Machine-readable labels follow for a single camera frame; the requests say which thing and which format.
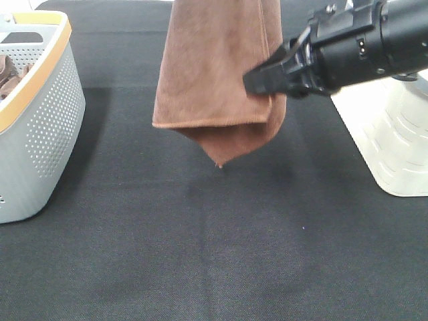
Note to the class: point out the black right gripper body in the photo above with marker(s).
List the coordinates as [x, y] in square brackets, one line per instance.
[337, 49]

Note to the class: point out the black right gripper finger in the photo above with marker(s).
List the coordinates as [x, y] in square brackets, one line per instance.
[272, 76]

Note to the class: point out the brown towel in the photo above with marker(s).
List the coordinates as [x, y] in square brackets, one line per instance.
[200, 91]

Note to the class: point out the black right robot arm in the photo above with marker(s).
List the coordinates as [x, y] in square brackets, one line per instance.
[402, 38]

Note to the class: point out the white basket grey rim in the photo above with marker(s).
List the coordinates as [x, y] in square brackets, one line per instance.
[387, 119]

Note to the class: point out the black table cloth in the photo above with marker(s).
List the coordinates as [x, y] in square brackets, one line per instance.
[143, 226]

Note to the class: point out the grey basket orange rim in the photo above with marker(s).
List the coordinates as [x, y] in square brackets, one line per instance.
[42, 116]

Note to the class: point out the brown towels in basket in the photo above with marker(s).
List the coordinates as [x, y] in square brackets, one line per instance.
[10, 77]

